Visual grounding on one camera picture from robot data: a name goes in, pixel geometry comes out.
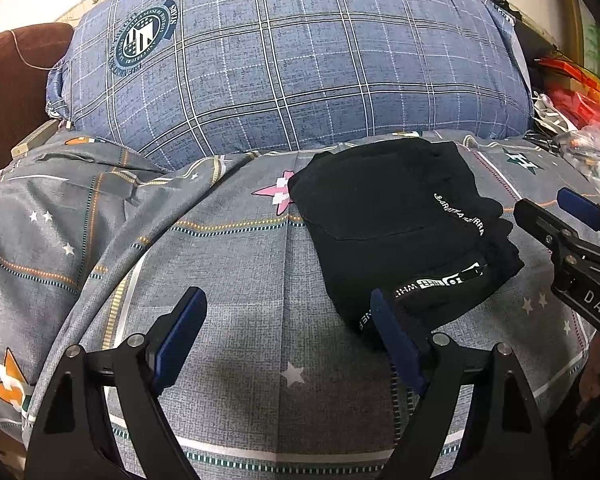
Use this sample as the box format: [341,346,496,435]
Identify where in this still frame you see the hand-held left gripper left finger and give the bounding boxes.
[24,286,208,480]

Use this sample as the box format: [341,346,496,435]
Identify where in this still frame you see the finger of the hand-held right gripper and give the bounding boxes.
[513,199,588,266]
[556,187,600,235]

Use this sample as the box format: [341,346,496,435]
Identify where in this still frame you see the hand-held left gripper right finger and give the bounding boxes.
[370,288,553,480]

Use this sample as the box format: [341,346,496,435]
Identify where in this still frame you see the black pants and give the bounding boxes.
[287,139,526,346]

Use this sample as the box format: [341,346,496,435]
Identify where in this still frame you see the person's right hand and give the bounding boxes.
[577,332,600,406]

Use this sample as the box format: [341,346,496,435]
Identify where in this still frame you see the clear plastic bag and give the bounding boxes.
[530,92,600,201]

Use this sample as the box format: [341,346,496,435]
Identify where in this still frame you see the grey printed bed sheet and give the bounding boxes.
[0,130,600,480]

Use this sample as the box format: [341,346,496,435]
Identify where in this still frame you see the pile of red packets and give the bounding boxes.
[535,55,600,126]

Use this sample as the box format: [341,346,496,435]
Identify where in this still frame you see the framed picture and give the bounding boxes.
[562,0,600,81]

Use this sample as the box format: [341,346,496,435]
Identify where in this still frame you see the beige wooden bar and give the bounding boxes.
[11,120,63,158]

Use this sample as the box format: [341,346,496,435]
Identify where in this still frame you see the blue plaid pillow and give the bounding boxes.
[45,0,536,171]

